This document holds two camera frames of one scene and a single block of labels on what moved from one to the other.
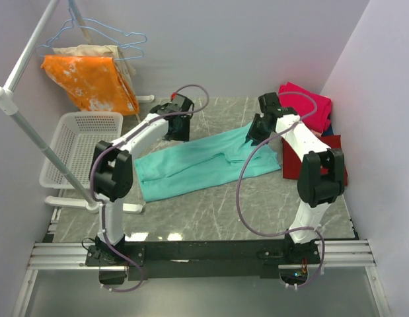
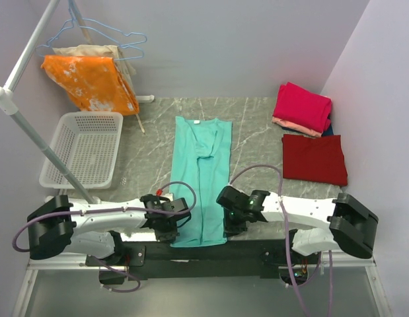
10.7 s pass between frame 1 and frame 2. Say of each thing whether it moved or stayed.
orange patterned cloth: stayed
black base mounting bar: stayed
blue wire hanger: stayed
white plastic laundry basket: stayed
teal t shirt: moved
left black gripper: moved
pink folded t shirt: stayed
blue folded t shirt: stayed
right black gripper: moved
